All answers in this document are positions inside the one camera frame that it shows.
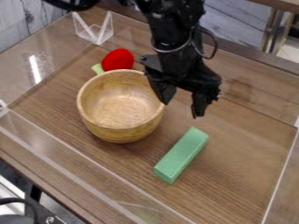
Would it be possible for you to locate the metal table leg background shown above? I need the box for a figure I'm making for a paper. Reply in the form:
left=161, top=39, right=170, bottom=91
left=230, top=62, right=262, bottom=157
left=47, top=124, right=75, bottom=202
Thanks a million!
left=261, top=9, right=294, bottom=55

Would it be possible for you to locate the red plush ball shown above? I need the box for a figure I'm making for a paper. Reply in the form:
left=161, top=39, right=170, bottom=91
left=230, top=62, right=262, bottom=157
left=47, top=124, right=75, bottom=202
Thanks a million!
left=101, top=48, right=134, bottom=71

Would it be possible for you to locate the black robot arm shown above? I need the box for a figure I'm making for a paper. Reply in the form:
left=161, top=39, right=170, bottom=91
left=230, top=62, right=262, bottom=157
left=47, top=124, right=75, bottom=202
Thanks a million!
left=117, top=0, right=221, bottom=117

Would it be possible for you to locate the light green flat piece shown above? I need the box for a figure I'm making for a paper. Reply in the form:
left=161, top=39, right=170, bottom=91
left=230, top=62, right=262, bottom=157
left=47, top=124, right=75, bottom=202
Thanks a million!
left=90, top=64, right=103, bottom=74

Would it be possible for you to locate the brown wooden bowl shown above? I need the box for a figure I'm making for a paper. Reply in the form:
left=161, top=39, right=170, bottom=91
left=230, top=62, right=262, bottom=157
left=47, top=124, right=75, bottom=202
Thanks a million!
left=75, top=69, right=164, bottom=144

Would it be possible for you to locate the black cable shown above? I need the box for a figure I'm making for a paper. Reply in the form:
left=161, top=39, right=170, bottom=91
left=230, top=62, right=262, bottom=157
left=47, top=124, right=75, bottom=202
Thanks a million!
left=0, top=197, right=38, bottom=224

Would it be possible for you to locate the clear acrylic tray wall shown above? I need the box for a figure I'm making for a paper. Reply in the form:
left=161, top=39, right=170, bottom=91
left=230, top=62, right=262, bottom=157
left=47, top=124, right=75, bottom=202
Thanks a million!
left=0, top=101, right=194, bottom=224

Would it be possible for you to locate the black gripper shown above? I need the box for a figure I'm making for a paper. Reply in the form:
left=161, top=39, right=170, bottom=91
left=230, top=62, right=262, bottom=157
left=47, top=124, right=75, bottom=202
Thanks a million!
left=138, top=43, right=222, bottom=120

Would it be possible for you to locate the green stick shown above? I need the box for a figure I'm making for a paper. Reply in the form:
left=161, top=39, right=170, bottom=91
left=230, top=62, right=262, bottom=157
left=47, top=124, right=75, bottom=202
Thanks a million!
left=153, top=127, right=209, bottom=185

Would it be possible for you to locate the black table frame leg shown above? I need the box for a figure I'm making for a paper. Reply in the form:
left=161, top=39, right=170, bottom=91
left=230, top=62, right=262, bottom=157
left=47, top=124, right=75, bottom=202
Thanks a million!
left=23, top=184, right=70, bottom=224

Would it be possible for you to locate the clear acrylic stand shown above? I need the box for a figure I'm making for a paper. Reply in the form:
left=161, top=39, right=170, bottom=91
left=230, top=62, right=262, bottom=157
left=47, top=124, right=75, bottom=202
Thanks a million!
left=70, top=12, right=113, bottom=46

